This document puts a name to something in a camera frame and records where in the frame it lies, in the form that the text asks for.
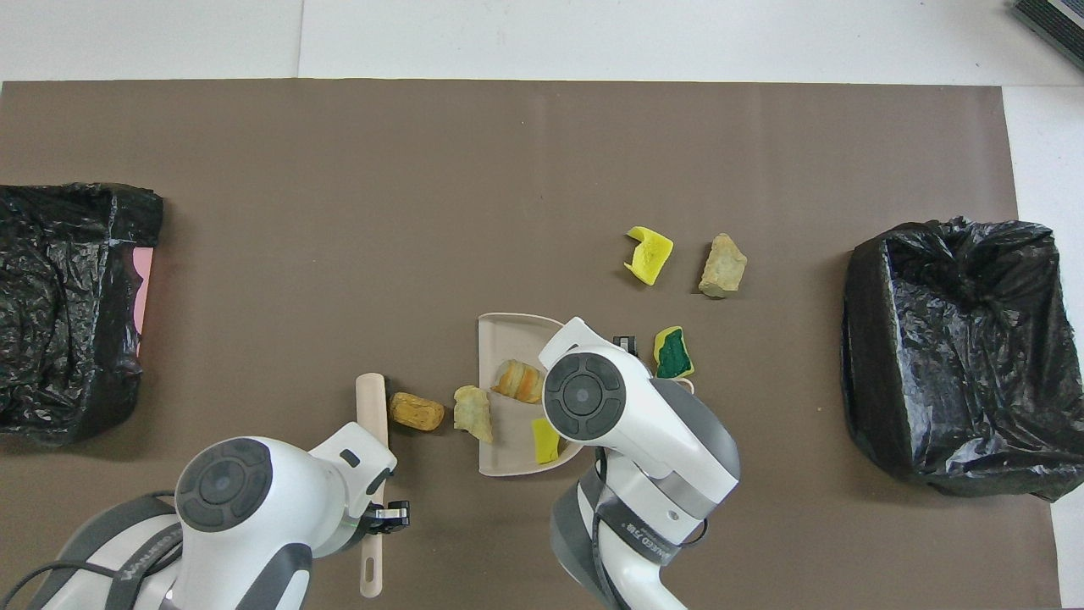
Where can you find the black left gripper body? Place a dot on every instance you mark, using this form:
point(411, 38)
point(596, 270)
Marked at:
point(360, 527)

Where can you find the green and yellow sponge piece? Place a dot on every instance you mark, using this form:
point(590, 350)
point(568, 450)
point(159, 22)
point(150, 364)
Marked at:
point(673, 356)

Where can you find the yellow notched sponge piece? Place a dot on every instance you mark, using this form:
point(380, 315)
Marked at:
point(650, 254)

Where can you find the orange-brown sponge chunk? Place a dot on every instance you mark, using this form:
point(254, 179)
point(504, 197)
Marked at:
point(417, 412)

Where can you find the beige sponge chunk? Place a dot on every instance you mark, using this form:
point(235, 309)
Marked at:
point(518, 381)
point(722, 267)
point(472, 411)

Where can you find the beige plastic dustpan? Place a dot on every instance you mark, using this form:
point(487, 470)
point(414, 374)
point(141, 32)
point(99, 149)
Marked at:
point(508, 339)

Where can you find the beige brush with black bristles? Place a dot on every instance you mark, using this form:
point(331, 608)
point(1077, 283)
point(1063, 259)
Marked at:
point(373, 398)

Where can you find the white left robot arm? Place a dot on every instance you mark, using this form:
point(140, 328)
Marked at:
point(246, 508)

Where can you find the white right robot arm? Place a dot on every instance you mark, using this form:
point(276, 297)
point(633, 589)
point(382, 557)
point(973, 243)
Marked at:
point(644, 440)

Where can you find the black bag-lined pink bin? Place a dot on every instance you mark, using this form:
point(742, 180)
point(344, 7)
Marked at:
point(59, 313)

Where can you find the brown paper table mat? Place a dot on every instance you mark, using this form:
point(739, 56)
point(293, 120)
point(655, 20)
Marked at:
point(423, 169)

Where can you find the dark ribbed panel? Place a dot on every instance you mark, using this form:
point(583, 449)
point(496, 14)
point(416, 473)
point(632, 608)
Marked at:
point(1054, 21)

